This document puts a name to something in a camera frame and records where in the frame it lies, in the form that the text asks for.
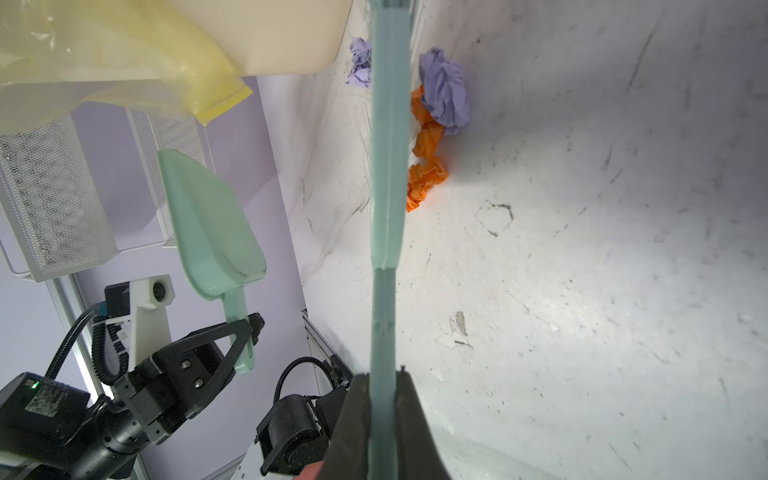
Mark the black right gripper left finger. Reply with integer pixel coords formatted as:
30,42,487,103
316,374,371,480

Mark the orange purple scrap near bin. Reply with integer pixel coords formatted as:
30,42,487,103
346,37,472,214

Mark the green plastic dustpan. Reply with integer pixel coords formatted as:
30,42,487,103
157,148,268,376

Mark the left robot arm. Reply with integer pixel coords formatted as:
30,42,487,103
1,302,265,479

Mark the green hand brush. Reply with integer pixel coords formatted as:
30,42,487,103
367,1,412,479

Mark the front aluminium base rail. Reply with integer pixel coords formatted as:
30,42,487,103
301,309,354,385

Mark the yellow lined trash bin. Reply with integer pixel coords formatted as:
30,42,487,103
1,1,351,135

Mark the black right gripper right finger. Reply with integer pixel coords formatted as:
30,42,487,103
395,367,450,480

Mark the white mesh two-tier shelf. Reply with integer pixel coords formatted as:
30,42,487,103
1,109,215,282

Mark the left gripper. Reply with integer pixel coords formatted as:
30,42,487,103
116,313,265,445

